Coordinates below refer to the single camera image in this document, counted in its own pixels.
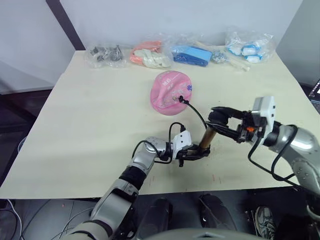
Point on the bag of silver metal bits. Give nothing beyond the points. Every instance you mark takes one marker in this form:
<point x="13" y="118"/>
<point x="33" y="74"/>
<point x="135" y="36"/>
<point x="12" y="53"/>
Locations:
<point x="218" y="57"/>

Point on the bag of blue white items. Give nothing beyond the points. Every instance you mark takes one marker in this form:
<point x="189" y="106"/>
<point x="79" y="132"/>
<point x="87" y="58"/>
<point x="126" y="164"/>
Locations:
<point x="250" y="50"/>

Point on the grey robot torso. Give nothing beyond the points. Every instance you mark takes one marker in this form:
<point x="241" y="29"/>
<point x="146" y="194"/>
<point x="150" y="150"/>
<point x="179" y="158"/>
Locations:
<point x="205" y="235"/>

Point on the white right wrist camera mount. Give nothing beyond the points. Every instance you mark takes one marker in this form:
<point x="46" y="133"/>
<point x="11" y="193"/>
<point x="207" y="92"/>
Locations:
<point x="265" y="110"/>

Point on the dark rounded shape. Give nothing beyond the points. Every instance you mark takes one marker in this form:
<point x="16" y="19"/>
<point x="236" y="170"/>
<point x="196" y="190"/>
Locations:
<point x="217" y="215"/>

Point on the bag of dark metal parts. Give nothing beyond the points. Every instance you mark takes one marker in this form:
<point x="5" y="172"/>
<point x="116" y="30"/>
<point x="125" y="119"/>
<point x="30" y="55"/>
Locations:
<point x="105" y="53"/>

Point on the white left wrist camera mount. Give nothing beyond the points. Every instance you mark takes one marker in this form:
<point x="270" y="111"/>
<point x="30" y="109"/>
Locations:
<point x="182" y="140"/>

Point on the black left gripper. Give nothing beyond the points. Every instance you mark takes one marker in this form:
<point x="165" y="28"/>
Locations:
<point x="186" y="154"/>

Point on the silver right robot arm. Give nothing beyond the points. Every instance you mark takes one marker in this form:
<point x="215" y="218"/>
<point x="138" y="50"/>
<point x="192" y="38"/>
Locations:
<point x="305" y="145"/>

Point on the gold hand pump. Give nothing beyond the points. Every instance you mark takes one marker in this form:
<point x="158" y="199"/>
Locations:
<point x="206" y="140"/>

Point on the laptop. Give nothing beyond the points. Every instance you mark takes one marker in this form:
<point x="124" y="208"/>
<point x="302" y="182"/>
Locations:
<point x="315" y="91"/>

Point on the bag of cream sticks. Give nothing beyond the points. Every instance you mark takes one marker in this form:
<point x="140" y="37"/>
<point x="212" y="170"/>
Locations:
<point x="238" y="63"/>

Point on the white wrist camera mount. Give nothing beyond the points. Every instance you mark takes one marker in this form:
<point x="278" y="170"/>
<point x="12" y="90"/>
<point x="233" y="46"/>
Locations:
<point x="182" y="140"/>
<point x="265" y="110"/>

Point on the bag of orange cream items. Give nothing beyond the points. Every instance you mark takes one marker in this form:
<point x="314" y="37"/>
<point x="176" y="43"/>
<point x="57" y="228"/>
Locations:
<point x="150" y="58"/>

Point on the dark diagonal wall beam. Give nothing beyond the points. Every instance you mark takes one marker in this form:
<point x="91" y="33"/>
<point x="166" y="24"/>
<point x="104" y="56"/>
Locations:
<point x="67" y="27"/>

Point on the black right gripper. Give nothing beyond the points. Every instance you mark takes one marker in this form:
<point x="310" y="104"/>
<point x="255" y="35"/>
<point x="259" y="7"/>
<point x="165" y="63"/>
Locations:
<point x="246" y="135"/>

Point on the grey sneaker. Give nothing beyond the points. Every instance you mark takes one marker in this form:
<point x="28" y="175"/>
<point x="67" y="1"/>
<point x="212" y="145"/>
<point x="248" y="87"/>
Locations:
<point x="265" y="222"/>

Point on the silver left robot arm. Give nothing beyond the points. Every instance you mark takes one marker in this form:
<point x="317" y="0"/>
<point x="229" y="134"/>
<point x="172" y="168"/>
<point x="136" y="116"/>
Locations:
<point x="145" y="155"/>

